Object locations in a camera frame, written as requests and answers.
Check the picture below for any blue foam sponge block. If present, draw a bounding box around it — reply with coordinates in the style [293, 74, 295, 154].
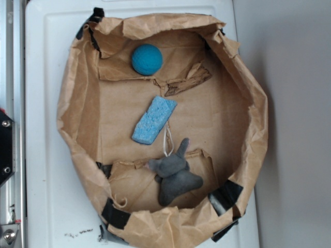
[131, 96, 177, 145]

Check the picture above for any gray plush elephant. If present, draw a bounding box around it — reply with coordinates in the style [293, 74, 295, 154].
[145, 138, 203, 206]

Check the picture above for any brown paper bag bin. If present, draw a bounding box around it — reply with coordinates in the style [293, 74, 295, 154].
[57, 8, 268, 247]

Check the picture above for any blue ball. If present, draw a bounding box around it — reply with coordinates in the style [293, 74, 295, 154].
[131, 44, 163, 76]

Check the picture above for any white plastic tray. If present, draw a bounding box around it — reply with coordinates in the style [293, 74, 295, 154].
[24, 0, 261, 248]

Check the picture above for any black bracket with screws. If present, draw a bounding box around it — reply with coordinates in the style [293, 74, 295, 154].
[0, 108, 13, 186]

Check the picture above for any metal rail frame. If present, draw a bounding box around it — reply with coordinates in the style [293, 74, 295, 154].
[1, 1, 27, 247]

